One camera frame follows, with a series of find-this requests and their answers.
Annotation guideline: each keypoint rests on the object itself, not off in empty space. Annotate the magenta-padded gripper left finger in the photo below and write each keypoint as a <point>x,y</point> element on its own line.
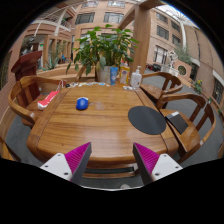
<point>56,165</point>

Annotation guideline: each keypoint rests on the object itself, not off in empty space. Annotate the dark red wooden lectern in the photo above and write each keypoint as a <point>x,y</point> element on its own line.
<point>26,66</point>

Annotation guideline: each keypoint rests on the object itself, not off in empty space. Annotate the yellow flowering plant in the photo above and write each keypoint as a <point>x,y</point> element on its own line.
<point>198,86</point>

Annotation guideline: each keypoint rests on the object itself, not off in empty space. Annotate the small white packet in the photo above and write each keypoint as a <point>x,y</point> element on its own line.
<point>127,88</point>

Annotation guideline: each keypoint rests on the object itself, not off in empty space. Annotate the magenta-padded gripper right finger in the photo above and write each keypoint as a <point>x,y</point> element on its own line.
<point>165,165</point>

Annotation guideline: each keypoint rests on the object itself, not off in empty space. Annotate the yellow liquid bottle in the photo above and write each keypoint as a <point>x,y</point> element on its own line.
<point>124,75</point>

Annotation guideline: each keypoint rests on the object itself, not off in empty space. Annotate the black book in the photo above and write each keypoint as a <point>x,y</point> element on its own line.
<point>177,122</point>

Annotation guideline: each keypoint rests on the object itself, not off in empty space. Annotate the red and white bag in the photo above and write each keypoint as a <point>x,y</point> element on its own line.
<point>48,99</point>

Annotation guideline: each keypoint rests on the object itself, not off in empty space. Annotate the white pump bottle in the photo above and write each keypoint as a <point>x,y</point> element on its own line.
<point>136,80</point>

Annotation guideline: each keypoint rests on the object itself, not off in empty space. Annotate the blue and white computer mouse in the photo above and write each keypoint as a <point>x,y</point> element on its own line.
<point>82,104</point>

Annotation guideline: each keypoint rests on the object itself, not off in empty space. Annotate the wooden pillar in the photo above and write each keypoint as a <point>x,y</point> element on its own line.
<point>143,40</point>

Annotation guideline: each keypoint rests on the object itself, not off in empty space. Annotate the black round mouse pad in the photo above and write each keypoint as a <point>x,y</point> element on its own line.
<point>146,120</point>

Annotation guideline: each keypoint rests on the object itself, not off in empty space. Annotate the green potted plant, white pot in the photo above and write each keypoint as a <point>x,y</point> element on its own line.
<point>100,50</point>

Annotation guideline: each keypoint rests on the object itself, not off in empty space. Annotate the white statue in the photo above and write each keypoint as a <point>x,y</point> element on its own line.
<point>172,59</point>

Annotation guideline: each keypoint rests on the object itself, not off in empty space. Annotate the blue tube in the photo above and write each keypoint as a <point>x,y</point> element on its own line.
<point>114,76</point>

